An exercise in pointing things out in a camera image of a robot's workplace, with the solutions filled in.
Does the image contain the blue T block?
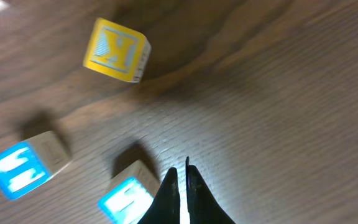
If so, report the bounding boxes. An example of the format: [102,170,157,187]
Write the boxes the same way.
[0,131,71,200]

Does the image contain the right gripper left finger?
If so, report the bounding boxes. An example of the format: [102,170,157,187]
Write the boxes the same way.
[138,167,180,224]

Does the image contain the blue L block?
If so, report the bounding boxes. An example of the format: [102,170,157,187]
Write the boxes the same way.
[98,160,160,224]

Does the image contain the yellow K block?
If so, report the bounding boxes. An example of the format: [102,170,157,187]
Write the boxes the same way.
[83,18,152,83]

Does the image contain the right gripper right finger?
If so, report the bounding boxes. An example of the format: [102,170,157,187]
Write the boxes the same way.
[185,157,235,224]

